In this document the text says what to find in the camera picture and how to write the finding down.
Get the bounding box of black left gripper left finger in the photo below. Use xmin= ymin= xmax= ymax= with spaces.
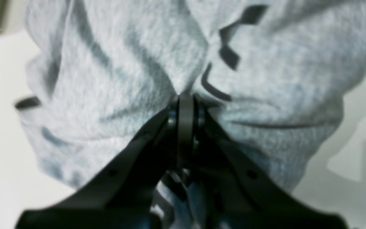
xmin=16 ymin=94 xmax=193 ymax=229

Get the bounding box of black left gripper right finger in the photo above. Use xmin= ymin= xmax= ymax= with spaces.
xmin=193 ymin=95 xmax=347 ymax=229

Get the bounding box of grey T-shirt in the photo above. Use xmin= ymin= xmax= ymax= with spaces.
xmin=16 ymin=0 xmax=366 ymax=229

